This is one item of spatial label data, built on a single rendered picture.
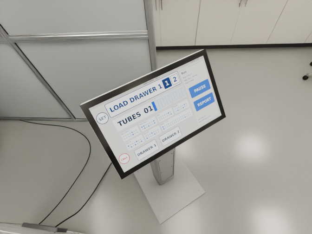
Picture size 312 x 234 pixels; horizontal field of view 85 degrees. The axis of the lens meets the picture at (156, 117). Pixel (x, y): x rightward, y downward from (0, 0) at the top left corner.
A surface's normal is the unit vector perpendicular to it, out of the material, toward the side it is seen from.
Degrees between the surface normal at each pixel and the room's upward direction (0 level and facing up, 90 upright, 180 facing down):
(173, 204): 3
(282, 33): 90
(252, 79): 0
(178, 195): 3
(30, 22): 90
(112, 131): 50
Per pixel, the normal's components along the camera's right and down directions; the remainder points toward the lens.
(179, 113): 0.34, 0.15
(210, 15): -0.07, 0.82
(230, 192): -0.07, -0.57
